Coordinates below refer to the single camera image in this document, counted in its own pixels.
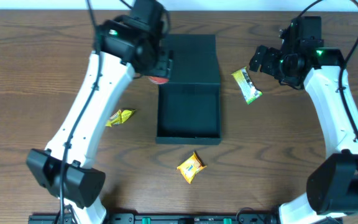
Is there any red Pringles can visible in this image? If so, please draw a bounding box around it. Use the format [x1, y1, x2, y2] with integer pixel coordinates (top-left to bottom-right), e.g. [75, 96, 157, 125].
[149, 77, 169, 85]

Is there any green yellow snack bar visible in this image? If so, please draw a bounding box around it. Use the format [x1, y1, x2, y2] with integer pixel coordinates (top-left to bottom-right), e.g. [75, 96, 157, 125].
[231, 67, 262, 105]

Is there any yellow snack packet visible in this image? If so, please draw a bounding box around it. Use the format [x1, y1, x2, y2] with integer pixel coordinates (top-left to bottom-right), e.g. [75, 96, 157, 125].
[106, 109, 136, 127]

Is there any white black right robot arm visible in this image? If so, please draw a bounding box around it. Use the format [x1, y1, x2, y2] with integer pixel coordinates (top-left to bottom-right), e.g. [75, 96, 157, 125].
[249, 16, 358, 223]

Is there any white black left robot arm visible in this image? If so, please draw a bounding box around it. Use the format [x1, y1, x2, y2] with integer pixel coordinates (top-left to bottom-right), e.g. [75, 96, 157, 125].
[26, 0, 173, 223]

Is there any black open gift box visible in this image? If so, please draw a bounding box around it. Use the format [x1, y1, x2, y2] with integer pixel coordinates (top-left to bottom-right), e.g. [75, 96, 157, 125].
[155, 34, 222, 145]

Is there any yellow cracker packet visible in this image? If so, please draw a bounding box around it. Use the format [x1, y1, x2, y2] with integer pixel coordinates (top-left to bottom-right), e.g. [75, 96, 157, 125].
[177, 152, 206, 184]

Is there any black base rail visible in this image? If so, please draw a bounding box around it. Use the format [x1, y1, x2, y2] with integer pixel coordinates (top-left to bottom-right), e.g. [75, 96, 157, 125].
[28, 212, 279, 224]

